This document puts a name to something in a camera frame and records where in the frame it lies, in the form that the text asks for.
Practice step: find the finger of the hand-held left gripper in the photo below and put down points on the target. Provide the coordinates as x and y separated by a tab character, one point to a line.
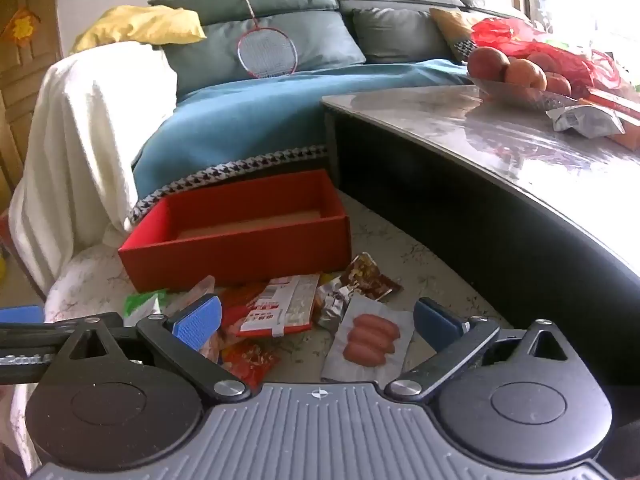
20	314

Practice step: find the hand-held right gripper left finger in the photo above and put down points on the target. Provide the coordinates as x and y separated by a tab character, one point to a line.
197	320

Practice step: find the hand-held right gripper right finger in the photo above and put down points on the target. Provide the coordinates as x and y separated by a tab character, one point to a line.
436	322

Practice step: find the green snack packet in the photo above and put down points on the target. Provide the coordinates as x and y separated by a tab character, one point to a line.
142	305

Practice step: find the red gummy packet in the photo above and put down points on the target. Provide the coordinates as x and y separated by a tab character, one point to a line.
247	360

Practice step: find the white sausage packet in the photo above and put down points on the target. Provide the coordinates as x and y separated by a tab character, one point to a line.
370	340

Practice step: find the red cardboard box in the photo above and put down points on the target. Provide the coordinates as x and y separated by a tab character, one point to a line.
240	255

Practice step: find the brown torn snack packet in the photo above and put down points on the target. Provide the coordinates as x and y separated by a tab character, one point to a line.
367	277

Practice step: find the red and white snack packet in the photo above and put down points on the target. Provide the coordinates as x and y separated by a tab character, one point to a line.
280	305

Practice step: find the silver foil snack packet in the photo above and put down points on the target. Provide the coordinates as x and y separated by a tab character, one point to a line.
330	310

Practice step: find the dark coffee table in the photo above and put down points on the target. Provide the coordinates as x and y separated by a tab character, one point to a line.
450	220

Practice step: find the white towel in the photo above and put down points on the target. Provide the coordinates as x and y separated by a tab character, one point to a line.
90	135

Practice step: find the blue blanket with houndstooth trim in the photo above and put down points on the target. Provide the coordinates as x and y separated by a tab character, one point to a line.
250	115

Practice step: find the wooden door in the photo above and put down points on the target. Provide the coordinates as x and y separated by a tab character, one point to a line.
25	90

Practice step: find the glass fruit bowl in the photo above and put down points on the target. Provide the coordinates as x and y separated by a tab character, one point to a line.
505	92

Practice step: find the crumpled white snack bag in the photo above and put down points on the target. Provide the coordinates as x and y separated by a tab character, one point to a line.
585	120

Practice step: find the red badminton racket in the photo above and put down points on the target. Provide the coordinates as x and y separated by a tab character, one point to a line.
267	50

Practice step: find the orange-red flat box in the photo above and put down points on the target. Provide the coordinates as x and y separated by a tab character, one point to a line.
620	105

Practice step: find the red and yellow door ornament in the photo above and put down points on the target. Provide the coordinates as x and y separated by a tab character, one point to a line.
21	27

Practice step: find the dark grey cushion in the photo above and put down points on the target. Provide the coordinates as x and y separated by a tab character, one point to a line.
400	35

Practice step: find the patterned throw pillow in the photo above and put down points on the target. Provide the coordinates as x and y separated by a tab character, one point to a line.
452	30

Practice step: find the red plastic bag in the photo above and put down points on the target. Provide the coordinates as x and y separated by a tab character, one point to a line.
565	55

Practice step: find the large grey-green cushion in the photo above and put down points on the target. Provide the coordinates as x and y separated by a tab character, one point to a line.
310	45

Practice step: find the yellow pillow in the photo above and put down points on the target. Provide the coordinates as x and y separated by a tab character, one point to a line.
140	25

